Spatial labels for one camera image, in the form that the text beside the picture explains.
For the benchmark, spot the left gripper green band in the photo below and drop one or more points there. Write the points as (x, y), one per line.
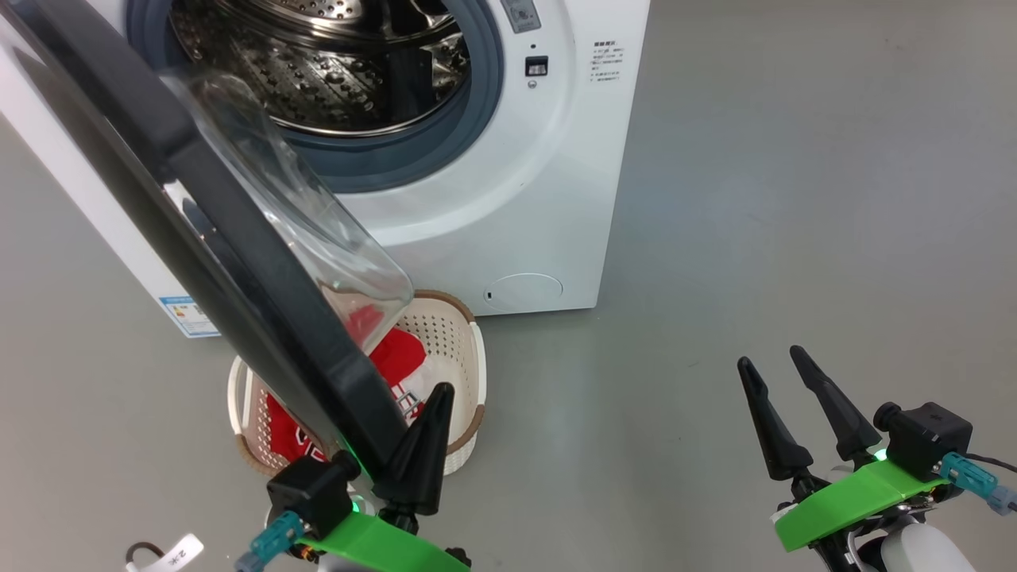
(373, 548)

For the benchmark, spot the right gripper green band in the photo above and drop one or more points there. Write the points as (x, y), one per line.
(850, 500)

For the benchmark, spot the red jersey with number print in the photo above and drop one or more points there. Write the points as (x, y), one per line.
(401, 361)

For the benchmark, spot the dark round glass washer door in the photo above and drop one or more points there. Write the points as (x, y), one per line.
(238, 238)

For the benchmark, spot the cream perforated laundry basket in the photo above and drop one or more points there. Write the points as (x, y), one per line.
(453, 349)

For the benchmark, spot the white front-load washing machine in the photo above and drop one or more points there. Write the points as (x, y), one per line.
(516, 183)

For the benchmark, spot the grey rubber door gasket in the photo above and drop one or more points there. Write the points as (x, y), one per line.
(477, 87)

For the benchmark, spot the black door latch socket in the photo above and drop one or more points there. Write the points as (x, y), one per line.
(537, 66)

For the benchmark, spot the round white filter cover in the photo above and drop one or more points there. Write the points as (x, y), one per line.
(524, 292)

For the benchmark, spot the blue energy label sticker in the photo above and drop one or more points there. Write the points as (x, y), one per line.
(189, 318)

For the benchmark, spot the stainless steel washer drum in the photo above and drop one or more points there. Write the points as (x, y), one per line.
(334, 87)

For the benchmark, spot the grey warning sticker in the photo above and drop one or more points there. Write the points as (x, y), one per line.
(522, 14)

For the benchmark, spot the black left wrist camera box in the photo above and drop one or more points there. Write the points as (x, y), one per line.
(314, 492)

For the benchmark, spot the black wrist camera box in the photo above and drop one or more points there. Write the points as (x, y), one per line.
(314, 492)
(929, 437)

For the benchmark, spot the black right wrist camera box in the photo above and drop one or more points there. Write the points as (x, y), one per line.
(929, 437)

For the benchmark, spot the teal left camera connector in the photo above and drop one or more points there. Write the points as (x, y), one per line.
(270, 544)

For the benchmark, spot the teal camera connector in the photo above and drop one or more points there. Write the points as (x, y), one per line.
(973, 478)
(270, 544)

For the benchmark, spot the teal right camera connector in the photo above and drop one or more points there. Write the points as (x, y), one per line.
(973, 478)

